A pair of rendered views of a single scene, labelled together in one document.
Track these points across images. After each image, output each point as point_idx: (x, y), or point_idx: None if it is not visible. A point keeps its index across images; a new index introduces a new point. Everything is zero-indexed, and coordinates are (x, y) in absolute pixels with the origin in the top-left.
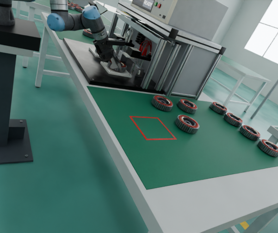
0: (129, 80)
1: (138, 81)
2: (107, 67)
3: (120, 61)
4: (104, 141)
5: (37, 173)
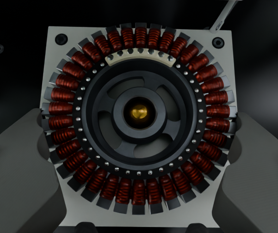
0: None
1: (265, 8)
2: (147, 208)
3: (89, 64)
4: None
5: None
